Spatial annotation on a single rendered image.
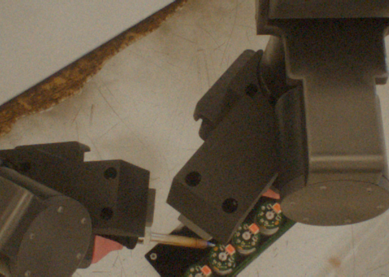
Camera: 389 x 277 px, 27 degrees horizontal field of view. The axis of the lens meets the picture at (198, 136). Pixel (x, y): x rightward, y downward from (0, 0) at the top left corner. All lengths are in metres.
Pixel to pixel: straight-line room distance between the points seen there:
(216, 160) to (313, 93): 0.08
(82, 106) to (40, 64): 0.06
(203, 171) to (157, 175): 0.36
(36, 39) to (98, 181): 0.38
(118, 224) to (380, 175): 0.18
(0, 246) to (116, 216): 0.08
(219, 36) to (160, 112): 0.10
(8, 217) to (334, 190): 0.17
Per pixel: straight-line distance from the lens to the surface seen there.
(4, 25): 0.88
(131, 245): 0.67
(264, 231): 0.76
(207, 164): 0.46
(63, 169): 0.53
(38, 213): 0.46
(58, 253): 0.48
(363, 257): 0.81
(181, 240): 0.69
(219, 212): 0.45
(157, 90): 0.83
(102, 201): 0.51
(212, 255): 0.73
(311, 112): 0.40
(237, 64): 0.56
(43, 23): 0.88
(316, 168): 0.39
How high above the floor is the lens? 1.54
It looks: 75 degrees down
